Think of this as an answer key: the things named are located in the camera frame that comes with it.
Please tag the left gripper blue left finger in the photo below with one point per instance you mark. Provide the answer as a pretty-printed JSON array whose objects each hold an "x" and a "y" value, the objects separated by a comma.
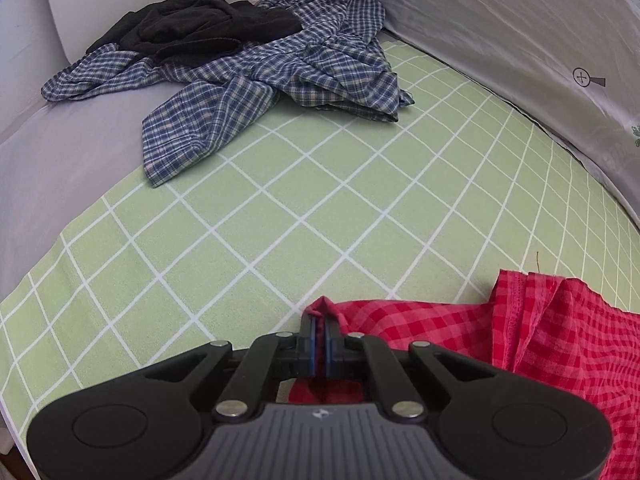
[{"x": 256, "y": 373}]

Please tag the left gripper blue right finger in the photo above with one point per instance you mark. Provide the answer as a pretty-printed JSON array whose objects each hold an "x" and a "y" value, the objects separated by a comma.
[{"x": 372, "y": 364}]

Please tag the red checked garment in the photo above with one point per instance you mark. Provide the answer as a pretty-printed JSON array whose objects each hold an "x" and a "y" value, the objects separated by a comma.
[{"x": 544, "y": 327}]

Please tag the blue plaid shirt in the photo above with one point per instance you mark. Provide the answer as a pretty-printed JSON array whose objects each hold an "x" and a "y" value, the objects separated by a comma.
[{"x": 335, "y": 61}]

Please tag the grey cloth underlay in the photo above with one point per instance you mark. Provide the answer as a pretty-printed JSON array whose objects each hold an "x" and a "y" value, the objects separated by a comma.
[{"x": 59, "y": 162}]

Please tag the black garment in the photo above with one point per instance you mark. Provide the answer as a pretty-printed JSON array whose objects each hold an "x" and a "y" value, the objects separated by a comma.
[{"x": 195, "y": 32}]

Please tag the grey carrot print sheet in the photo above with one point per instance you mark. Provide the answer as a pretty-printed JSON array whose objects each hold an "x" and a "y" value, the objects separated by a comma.
[{"x": 573, "y": 65}]

